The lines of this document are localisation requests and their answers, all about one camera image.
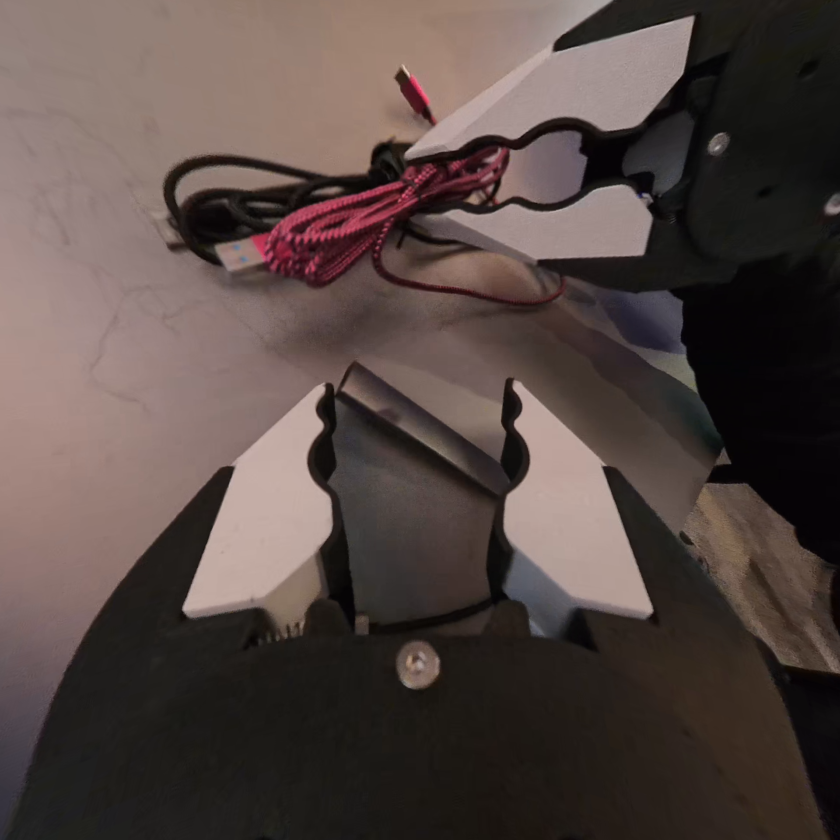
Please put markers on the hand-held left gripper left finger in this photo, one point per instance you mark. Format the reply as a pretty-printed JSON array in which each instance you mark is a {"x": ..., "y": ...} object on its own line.
[{"x": 262, "y": 525}]

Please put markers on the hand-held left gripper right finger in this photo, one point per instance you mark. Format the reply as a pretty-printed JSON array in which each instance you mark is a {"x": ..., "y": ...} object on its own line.
[{"x": 564, "y": 525}]

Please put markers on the grey usb hub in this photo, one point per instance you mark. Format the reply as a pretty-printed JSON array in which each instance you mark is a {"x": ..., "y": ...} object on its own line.
[{"x": 426, "y": 430}]

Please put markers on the person's right hand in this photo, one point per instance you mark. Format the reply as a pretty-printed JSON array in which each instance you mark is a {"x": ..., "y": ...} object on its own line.
[{"x": 754, "y": 394}]

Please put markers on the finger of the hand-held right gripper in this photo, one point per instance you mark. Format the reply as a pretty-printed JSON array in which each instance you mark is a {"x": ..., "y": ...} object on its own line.
[
  {"x": 590, "y": 85},
  {"x": 577, "y": 223}
]

